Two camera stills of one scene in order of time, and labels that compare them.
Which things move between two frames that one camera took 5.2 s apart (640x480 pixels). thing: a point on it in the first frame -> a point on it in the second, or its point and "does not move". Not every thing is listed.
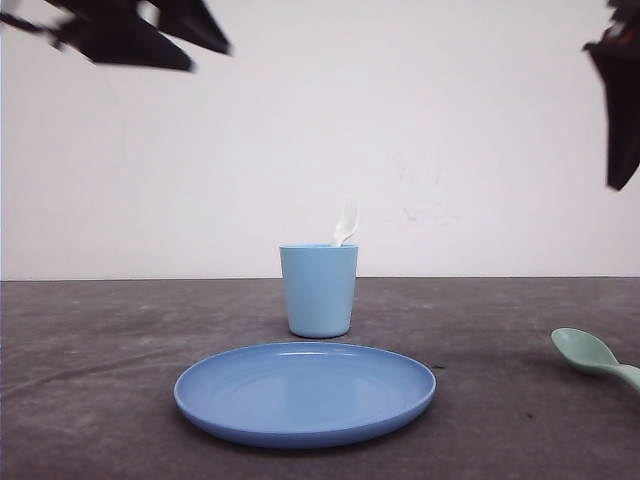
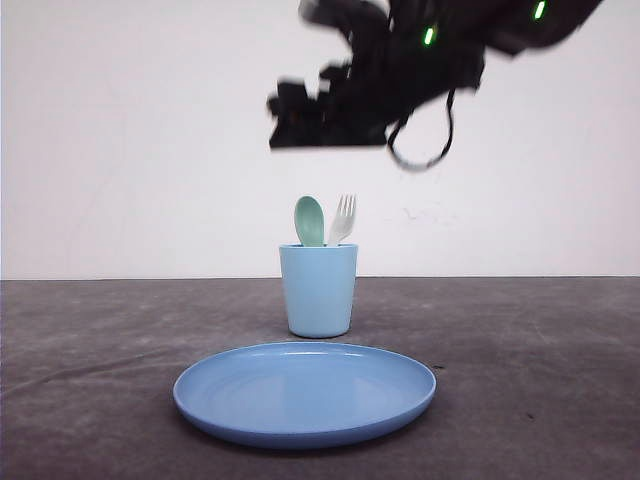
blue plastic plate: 296,395 does not move
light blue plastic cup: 321,281 does not move
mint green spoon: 589,353 -> 310,221
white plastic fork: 347,217 does not move
